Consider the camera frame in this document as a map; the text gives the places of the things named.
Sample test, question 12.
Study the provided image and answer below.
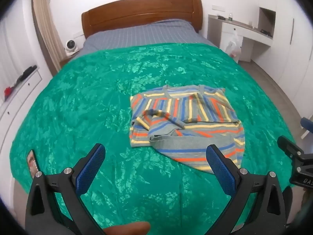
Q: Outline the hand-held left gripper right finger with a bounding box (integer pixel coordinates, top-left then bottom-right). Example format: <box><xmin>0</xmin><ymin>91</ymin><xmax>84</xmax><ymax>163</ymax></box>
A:
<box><xmin>206</xmin><ymin>144</ymin><xmax>286</xmax><ymax>235</ymax></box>

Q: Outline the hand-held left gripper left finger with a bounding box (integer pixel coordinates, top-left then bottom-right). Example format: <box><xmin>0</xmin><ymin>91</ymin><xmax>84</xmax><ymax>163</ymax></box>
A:
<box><xmin>25</xmin><ymin>143</ymin><xmax>106</xmax><ymax>235</ymax></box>

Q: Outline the striped knit sweater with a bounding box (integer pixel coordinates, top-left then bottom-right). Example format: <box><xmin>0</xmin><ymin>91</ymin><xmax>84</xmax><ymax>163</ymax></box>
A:
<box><xmin>129</xmin><ymin>84</ymin><xmax>246</xmax><ymax>175</ymax></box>

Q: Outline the person's left hand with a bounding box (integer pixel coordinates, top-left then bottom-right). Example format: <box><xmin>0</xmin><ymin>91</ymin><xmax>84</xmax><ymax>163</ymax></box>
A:
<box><xmin>103</xmin><ymin>221</ymin><xmax>151</xmax><ymax>235</ymax></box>

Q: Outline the blue padded object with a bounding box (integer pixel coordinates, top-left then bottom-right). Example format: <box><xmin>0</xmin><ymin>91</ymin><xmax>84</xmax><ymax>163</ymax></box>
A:
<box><xmin>301</xmin><ymin>117</ymin><xmax>313</xmax><ymax>130</ymax></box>

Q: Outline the person's dark clothing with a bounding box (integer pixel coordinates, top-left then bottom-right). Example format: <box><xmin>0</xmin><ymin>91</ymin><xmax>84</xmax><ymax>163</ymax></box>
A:
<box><xmin>284</xmin><ymin>186</ymin><xmax>313</xmax><ymax>235</ymax></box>

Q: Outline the green patterned blanket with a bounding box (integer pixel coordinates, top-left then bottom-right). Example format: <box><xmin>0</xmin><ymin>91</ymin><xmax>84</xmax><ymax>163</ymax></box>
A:
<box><xmin>10</xmin><ymin>43</ymin><xmax>297</xmax><ymax>235</ymax></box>

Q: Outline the white drawer cabinet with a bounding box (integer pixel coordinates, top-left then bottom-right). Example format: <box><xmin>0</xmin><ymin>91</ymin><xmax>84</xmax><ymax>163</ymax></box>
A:
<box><xmin>0</xmin><ymin>66</ymin><xmax>47</xmax><ymax>152</ymax></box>

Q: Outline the wooden nightstand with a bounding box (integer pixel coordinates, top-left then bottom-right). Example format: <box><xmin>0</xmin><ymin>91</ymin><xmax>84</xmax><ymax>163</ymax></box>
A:
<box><xmin>60</xmin><ymin>50</ymin><xmax>81</xmax><ymax>68</ymax></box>

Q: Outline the black cloth pile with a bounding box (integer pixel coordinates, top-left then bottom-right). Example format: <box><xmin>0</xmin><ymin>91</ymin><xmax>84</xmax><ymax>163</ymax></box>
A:
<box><xmin>16</xmin><ymin>65</ymin><xmax>38</xmax><ymax>82</ymax></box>

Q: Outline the white plastic bag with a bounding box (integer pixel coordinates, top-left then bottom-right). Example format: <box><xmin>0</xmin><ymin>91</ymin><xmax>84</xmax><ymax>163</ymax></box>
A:
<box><xmin>225</xmin><ymin>29</ymin><xmax>242</xmax><ymax>63</ymax></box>

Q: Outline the white round fan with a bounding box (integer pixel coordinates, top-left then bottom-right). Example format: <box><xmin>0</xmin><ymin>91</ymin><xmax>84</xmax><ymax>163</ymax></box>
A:
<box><xmin>65</xmin><ymin>40</ymin><xmax>80</xmax><ymax>53</ymax></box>

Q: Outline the white wardrobe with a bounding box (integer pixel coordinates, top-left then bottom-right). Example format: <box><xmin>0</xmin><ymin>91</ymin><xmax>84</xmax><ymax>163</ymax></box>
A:
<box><xmin>257</xmin><ymin>0</ymin><xmax>313</xmax><ymax>118</ymax></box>

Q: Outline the white desk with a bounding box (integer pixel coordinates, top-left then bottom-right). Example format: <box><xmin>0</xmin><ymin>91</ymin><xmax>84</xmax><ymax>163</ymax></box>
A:
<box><xmin>207</xmin><ymin>14</ymin><xmax>273</xmax><ymax>63</ymax></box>

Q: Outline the grey striped bed sheet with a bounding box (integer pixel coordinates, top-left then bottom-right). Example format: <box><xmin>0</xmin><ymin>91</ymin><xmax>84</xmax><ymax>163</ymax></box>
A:
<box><xmin>73</xmin><ymin>18</ymin><xmax>216</xmax><ymax>59</ymax></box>

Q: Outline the beige curtain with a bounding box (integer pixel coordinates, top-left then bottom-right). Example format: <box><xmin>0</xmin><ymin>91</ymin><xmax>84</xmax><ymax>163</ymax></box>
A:
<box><xmin>32</xmin><ymin>0</ymin><xmax>61</xmax><ymax>71</ymax></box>

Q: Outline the wooden headboard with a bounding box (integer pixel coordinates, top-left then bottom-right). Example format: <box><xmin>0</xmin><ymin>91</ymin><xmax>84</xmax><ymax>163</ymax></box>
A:
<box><xmin>81</xmin><ymin>0</ymin><xmax>203</xmax><ymax>39</ymax></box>

